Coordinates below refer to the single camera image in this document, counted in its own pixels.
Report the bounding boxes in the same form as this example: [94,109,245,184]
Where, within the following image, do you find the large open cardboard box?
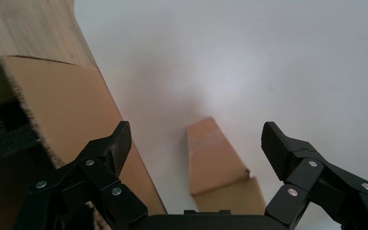
[0,55,168,230]

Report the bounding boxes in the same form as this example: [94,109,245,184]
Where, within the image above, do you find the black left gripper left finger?
[12,120,149,230]

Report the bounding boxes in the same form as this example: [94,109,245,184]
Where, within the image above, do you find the wooden plywood board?
[0,0,98,67]

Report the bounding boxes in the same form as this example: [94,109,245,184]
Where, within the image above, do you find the black foam insert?
[0,101,42,168]

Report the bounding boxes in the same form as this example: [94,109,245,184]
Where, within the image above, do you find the small cardboard box with hole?
[186,116,267,216]

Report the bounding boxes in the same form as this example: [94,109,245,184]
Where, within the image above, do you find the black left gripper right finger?
[261,121,368,230]

